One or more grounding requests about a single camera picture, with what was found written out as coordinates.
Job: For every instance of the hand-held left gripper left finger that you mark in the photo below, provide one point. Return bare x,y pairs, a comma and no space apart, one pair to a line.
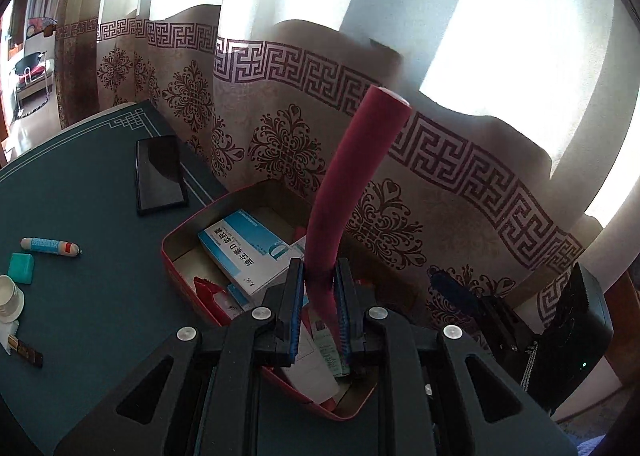
297,306

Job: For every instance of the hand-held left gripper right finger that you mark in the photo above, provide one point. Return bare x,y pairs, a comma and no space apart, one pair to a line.
342,306

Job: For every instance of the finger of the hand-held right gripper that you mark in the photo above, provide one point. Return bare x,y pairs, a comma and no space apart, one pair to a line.
452,291

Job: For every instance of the small green box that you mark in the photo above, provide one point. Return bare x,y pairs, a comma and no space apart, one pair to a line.
327,351

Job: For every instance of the blue white medicine box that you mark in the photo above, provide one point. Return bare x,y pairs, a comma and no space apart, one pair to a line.
312,376
240,246

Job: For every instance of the red plastic packet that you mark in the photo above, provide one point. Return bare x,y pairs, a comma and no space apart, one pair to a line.
207,293

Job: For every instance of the red tin container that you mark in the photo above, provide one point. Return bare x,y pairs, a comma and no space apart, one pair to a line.
235,198

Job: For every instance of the pink foam tube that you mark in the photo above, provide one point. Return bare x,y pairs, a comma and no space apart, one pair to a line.
350,176

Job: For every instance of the blue cylindrical tube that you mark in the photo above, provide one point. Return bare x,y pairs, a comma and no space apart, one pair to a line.
47,245

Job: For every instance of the small teal box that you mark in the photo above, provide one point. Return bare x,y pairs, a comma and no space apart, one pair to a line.
22,267

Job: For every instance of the round white tape rolls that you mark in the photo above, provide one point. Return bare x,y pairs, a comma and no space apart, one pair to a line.
10,298

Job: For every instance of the white gauze packet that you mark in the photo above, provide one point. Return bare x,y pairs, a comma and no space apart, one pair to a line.
7,336

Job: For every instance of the black smartphone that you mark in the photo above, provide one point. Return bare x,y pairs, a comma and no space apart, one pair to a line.
160,176

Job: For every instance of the patterned beige curtain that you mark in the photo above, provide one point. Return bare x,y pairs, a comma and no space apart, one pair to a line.
450,36

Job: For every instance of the dark rectangular bar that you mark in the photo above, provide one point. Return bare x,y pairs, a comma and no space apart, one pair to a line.
27,355

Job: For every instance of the white frame commode chair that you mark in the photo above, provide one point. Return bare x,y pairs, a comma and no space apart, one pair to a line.
30,69

